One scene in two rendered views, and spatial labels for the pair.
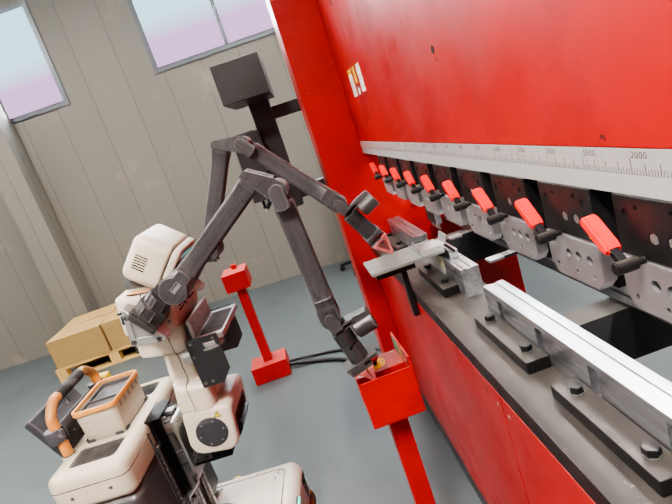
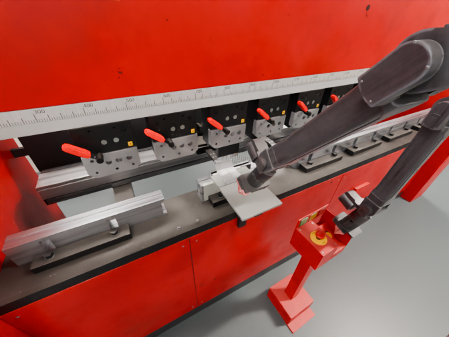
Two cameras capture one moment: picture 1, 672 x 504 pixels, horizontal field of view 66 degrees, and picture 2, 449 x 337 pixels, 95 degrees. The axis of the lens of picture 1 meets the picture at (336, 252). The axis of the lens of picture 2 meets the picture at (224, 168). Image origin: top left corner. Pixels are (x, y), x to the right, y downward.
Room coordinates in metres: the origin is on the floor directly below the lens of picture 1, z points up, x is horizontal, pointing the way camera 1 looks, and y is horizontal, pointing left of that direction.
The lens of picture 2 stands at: (2.11, 0.30, 1.57)
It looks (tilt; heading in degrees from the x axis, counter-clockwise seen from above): 37 degrees down; 243
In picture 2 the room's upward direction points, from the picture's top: 2 degrees clockwise
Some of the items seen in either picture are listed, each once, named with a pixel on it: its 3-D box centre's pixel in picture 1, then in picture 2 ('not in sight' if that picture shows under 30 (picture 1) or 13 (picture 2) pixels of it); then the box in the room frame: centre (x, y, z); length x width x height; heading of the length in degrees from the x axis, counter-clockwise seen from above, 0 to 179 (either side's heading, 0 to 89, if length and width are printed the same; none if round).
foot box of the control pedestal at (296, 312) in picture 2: not in sight; (292, 301); (1.42, 0.02, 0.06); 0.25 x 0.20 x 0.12; 94
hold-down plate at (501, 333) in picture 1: (508, 339); (321, 162); (1.15, -0.33, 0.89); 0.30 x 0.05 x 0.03; 3
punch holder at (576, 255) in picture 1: (592, 225); not in sight; (0.79, -0.41, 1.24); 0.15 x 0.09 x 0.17; 3
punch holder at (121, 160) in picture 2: (394, 171); (108, 144); (2.19, -0.34, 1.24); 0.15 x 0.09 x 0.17; 3
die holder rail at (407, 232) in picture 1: (407, 234); (97, 223); (2.31, -0.34, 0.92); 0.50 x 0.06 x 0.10; 3
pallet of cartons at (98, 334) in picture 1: (120, 330); not in sight; (5.10, 2.34, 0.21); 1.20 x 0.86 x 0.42; 87
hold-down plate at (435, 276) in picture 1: (437, 279); (238, 191); (1.72, -0.31, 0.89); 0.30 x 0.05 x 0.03; 3
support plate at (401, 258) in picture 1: (402, 257); (244, 189); (1.75, -0.22, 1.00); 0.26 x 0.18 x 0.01; 93
